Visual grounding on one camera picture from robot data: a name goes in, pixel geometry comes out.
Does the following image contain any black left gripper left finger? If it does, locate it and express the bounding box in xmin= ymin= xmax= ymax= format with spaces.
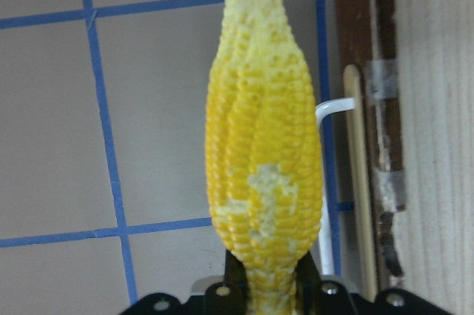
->
xmin=224 ymin=250 xmax=247 ymax=293

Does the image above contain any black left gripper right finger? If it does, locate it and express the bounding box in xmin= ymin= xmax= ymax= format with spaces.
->
xmin=296 ymin=253 xmax=321 ymax=293

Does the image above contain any yellow toy corn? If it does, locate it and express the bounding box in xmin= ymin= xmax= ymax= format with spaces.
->
xmin=205 ymin=0 xmax=323 ymax=314

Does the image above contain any dark brown wooden drawer box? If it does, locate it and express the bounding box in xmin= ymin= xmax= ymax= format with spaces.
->
xmin=316 ymin=0 xmax=473 ymax=314

